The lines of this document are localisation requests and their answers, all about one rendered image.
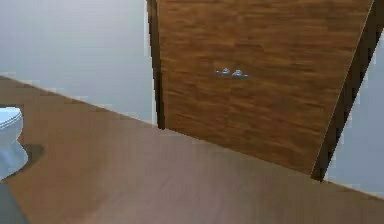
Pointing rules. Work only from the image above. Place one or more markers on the brown wooden room door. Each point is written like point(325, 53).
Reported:
point(253, 110)

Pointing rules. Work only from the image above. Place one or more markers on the white toilet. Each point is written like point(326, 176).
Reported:
point(10, 140)

